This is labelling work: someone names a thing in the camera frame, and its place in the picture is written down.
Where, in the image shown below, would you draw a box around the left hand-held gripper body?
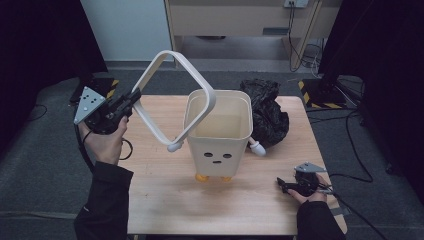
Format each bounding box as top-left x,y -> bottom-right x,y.
73,85 -> 134,136

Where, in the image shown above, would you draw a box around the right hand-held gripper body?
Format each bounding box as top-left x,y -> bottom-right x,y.
293,161 -> 335,198

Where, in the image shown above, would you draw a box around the black plastic trash bag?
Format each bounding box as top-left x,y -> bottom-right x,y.
239,78 -> 290,149

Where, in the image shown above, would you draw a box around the cream bin ring frame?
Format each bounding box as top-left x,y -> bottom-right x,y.
131,49 -> 217,148

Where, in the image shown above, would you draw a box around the cream trash bin with face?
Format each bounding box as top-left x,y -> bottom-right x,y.
166,89 -> 268,184

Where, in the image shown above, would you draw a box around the person's right hand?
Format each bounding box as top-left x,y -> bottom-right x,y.
287,173 -> 331,205

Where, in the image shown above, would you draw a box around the person's left hand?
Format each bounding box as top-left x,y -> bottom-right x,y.
78,115 -> 130,166

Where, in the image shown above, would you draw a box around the striped stand base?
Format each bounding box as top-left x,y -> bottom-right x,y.
69,77 -> 120,104
297,78 -> 348,110

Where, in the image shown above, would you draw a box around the black curtain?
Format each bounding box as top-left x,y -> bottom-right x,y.
0,0 -> 109,154
318,0 -> 424,204

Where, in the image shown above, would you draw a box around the beige office desk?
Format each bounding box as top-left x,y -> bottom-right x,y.
164,0 -> 342,70

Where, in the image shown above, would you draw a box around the white power strip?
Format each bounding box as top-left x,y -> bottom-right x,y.
283,0 -> 310,9

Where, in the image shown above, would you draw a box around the left hand-held gripper cable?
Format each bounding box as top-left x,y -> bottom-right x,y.
73,123 -> 134,174

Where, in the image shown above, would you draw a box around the hand-held gripper cable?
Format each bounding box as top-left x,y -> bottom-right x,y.
324,189 -> 389,240
73,123 -> 134,174

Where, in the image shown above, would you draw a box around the right hand-held gripper cable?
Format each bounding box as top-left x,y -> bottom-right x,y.
324,189 -> 389,240

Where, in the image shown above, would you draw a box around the black floor cable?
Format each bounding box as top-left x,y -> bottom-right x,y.
328,109 -> 374,184
27,103 -> 48,123

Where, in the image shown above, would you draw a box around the black cables under desk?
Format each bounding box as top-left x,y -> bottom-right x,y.
287,3 -> 323,73

